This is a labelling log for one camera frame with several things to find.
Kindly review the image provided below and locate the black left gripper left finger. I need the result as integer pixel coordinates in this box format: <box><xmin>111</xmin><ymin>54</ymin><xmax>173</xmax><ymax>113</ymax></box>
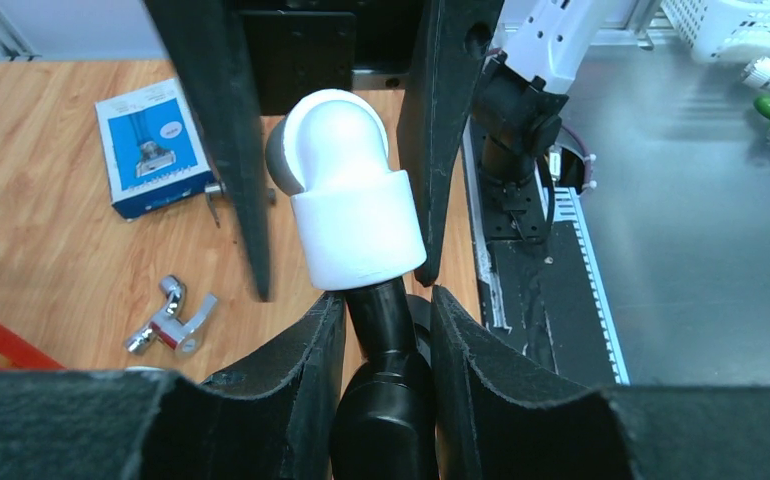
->
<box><xmin>0</xmin><ymin>293</ymin><xmax>345</xmax><ymax>479</ymax></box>

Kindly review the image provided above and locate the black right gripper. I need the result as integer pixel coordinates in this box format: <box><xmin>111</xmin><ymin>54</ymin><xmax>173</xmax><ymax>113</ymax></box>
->
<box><xmin>145</xmin><ymin>0</ymin><xmax>504</xmax><ymax>301</ymax></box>

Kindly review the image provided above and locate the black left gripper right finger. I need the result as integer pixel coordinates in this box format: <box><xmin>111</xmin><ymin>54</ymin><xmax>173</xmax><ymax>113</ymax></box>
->
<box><xmin>431</xmin><ymin>286</ymin><xmax>770</xmax><ymax>479</ymax></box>

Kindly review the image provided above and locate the white plastic pipe fitting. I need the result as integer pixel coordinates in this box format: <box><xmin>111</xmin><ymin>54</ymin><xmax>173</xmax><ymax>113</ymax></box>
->
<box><xmin>265</xmin><ymin>89</ymin><xmax>427</xmax><ymax>291</ymax></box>

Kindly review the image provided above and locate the white plastic elbow fitting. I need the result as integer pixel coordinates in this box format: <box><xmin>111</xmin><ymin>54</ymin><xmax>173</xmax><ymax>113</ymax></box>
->
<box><xmin>124</xmin><ymin>366</ymin><xmax>166</xmax><ymax>373</ymax></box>

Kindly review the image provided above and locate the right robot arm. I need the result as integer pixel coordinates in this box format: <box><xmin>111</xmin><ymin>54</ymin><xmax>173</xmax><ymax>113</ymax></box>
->
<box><xmin>144</xmin><ymin>1</ymin><xmax>611</xmax><ymax>300</ymax></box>

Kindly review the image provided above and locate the steel grey faucet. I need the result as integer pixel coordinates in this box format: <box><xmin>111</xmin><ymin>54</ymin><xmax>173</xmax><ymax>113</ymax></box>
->
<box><xmin>203</xmin><ymin>181</ymin><xmax>278</xmax><ymax>230</ymax></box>

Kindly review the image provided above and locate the blue white razor box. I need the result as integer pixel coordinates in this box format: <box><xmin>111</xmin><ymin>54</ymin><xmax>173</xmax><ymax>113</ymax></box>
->
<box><xmin>95</xmin><ymin>78</ymin><xmax>215</xmax><ymax>221</ymax></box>

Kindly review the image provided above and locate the white perforated plastic basket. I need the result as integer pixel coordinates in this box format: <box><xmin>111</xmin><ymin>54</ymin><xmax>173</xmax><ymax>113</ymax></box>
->
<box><xmin>661</xmin><ymin>0</ymin><xmax>770</xmax><ymax>63</ymax></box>

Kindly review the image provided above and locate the white slotted cable duct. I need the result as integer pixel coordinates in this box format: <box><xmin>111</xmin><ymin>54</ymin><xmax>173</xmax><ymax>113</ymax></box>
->
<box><xmin>545</xmin><ymin>187</ymin><xmax>630</xmax><ymax>386</ymax></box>

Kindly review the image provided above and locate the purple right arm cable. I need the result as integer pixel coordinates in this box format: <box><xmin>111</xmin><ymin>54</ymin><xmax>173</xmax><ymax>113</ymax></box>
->
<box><xmin>553</xmin><ymin>125</ymin><xmax>598</xmax><ymax>197</ymax></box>

